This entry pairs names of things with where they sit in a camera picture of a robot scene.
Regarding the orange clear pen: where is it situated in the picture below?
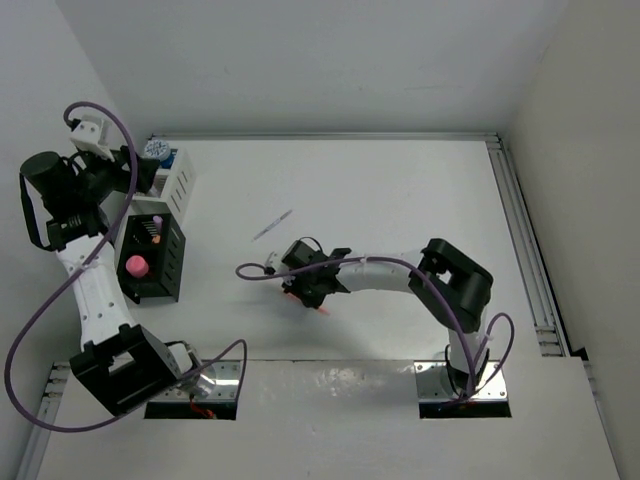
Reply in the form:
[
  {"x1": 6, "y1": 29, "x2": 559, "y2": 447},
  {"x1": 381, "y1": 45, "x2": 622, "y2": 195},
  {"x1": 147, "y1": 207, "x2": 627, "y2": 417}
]
[{"x1": 286, "y1": 293, "x2": 330, "y2": 316}]

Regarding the purple highlighter marker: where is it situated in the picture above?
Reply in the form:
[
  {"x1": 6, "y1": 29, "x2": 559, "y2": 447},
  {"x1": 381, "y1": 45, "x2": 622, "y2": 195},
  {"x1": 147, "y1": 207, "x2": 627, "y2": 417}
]
[{"x1": 152, "y1": 215, "x2": 163, "y2": 235}]

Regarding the grey thin pen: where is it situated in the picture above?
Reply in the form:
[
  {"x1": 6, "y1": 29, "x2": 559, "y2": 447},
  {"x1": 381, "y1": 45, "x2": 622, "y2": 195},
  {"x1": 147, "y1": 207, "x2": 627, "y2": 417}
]
[{"x1": 251, "y1": 209, "x2": 293, "y2": 243}]

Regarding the pink cap glue bottle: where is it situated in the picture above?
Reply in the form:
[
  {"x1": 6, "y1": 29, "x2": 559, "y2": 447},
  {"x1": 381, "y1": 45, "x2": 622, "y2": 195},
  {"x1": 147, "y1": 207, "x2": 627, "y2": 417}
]
[{"x1": 125, "y1": 255, "x2": 150, "y2": 279}]

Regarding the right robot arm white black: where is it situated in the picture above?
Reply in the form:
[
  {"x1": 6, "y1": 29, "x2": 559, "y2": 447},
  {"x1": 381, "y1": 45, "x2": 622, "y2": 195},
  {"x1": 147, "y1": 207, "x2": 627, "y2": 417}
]
[{"x1": 275, "y1": 239, "x2": 493, "y2": 396}]

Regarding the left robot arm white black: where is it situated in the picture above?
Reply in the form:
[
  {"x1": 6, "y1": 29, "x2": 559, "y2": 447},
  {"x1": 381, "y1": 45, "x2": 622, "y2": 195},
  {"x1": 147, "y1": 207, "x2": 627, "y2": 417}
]
[{"x1": 19, "y1": 147, "x2": 195, "y2": 416}]

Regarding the white slotted organizer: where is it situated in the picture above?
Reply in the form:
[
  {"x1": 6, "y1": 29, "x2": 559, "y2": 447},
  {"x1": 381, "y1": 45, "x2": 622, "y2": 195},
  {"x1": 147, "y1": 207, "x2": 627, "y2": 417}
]
[{"x1": 131, "y1": 148, "x2": 196, "y2": 225}]

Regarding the black slotted organizer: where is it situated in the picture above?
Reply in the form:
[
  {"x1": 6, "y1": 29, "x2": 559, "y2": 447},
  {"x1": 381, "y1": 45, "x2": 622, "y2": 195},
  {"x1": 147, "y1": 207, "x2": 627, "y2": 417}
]
[{"x1": 117, "y1": 214, "x2": 186, "y2": 304}]

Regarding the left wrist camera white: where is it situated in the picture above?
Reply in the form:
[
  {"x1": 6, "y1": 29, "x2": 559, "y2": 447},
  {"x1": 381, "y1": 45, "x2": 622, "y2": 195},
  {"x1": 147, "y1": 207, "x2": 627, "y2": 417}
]
[{"x1": 70, "y1": 115, "x2": 114, "y2": 161}]

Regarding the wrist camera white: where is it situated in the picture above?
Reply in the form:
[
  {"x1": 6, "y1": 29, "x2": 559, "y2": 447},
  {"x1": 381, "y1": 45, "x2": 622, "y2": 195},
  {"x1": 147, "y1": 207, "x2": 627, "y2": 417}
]
[
  {"x1": 264, "y1": 251, "x2": 282, "y2": 275},
  {"x1": 70, "y1": 115, "x2": 114, "y2": 161}
]

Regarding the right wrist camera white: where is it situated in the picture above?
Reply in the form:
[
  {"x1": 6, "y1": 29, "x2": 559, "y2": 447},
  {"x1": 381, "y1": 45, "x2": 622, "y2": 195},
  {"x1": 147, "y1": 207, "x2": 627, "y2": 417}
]
[{"x1": 264, "y1": 251, "x2": 282, "y2": 275}]

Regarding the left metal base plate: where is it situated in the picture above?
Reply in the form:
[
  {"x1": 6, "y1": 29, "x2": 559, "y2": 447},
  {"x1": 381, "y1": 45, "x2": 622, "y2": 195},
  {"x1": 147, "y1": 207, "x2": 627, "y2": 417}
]
[{"x1": 153, "y1": 360, "x2": 243, "y2": 402}]

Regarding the metal base plate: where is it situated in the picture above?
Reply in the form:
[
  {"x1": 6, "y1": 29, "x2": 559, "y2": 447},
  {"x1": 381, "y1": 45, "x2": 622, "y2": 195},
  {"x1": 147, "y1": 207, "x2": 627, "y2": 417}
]
[
  {"x1": 153, "y1": 360, "x2": 243, "y2": 402},
  {"x1": 414, "y1": 360, "x2": 508, "y2": 403}
]

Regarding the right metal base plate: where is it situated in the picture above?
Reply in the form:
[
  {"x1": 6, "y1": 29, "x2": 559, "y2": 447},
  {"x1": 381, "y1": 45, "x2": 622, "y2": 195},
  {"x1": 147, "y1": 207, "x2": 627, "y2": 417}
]
[{"x1": 414, "y1": 360, "x2": 508, "y2": 403}]

